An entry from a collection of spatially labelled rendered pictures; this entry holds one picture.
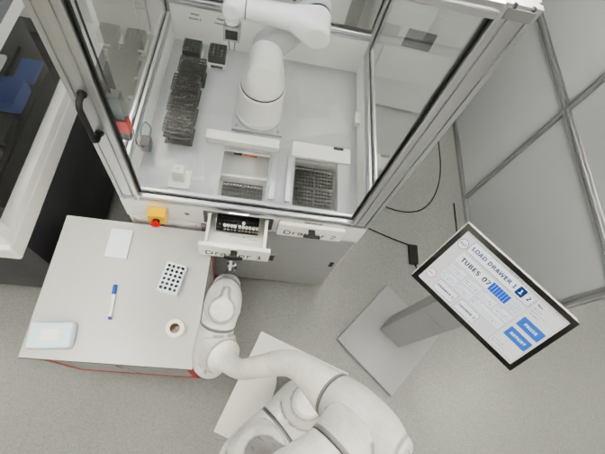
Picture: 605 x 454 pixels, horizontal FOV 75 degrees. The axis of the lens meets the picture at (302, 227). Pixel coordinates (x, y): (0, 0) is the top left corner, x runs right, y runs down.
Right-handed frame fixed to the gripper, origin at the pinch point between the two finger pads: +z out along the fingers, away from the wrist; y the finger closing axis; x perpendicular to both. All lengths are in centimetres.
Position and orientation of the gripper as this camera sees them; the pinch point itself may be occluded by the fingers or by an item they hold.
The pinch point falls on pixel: (231, 267)
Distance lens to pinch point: 149.9
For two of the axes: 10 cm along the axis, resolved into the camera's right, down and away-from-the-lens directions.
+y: 1.5, -9.7, -1.7
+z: -1.1, -1.9, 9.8
